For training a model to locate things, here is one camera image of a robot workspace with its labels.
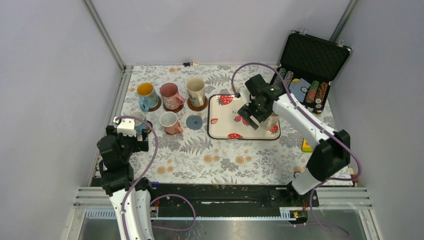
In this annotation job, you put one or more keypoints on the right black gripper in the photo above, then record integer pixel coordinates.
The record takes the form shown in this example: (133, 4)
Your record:
(246, 111)

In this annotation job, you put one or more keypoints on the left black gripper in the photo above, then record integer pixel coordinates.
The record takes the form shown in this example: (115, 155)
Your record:
(139, 145)

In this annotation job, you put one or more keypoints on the cream mug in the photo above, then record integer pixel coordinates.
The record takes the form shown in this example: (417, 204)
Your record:
(196, 90)
(269, 123)

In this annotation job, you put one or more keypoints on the blue floral mug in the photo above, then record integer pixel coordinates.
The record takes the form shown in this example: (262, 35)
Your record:
(139, 126)

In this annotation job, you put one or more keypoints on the yellow inside blue mug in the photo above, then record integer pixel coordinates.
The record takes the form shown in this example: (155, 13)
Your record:
(149, 100)

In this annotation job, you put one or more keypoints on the pink small mug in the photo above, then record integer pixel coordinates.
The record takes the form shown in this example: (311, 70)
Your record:
(170, 122)

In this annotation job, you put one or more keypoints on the cream mug front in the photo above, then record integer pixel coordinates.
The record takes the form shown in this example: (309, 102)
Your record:
(196, 90)

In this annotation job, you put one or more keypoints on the pink large mug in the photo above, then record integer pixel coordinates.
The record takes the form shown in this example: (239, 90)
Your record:
(170, 92)

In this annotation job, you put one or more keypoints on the grey blue coaster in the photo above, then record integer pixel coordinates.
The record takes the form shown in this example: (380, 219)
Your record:
(194, 122)

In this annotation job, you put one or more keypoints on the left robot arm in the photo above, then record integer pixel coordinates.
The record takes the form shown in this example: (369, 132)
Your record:
(130, 204)

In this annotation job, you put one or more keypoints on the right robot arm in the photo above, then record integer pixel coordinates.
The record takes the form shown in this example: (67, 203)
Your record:
(330, 154)

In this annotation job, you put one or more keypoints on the blue card deck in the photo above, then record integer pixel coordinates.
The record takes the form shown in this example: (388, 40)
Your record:
(299, 87)

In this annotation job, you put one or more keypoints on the white strawberry tray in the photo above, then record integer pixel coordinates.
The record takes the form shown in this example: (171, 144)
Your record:
(224, 122)

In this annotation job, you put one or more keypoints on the black poker chip case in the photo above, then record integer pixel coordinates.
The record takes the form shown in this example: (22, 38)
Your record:
(315, 60)

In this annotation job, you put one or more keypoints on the yellow triangle toy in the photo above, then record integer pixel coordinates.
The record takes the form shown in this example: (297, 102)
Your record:
(305, 148)

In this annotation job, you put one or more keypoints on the floral tablecloth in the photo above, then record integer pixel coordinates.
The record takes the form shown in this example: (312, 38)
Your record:
(193, 157)

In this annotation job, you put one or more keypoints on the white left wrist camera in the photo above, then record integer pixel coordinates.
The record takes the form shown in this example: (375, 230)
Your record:
(125, 126)

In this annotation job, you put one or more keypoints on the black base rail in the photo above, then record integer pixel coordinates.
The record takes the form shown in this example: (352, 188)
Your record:
(225, 200)

